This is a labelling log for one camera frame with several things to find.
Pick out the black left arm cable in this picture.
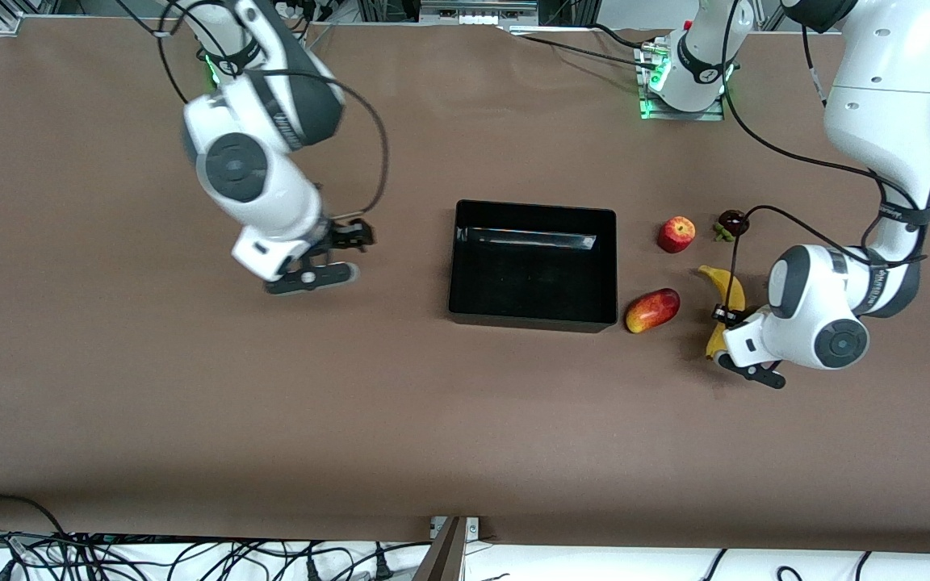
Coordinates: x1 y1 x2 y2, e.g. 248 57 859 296
711 0 930 325

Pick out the yellow banana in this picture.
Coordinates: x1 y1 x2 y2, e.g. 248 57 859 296
695 265 748 361

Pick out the red yellow mango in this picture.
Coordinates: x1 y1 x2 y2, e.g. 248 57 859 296
625 288 681 334

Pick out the small red apple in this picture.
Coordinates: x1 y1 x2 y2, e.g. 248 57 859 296
658 215 698 255

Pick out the small metal table bracket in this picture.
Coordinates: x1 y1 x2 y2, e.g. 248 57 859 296
430 516 481 541

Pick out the thick black looped cable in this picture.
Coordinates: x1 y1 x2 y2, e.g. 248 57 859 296
0 494 72 540

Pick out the dark slanted metal post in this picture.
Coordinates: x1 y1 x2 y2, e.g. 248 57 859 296
412 516 467 581

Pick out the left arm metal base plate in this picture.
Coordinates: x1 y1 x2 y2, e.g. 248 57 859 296
637 36 727 122

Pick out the aluminium frame with silver box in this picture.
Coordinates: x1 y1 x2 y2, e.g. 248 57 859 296
356 0 597 27

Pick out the thin black table cable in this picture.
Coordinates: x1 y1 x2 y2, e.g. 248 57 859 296
507 24 664 72

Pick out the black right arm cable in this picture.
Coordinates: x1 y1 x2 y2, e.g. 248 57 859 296
114 0 392 236

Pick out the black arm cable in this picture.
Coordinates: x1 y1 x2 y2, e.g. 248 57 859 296
114 0 392 236
711 0 930 325

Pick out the black rectangular plastic tray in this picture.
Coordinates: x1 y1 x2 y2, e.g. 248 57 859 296
447 199 619 334

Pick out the dark purple mangosteen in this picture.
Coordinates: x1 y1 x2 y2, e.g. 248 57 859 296
713 209 751 243

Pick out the tangled black cable bundle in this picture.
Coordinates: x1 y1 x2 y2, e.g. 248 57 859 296
0 529 434 581

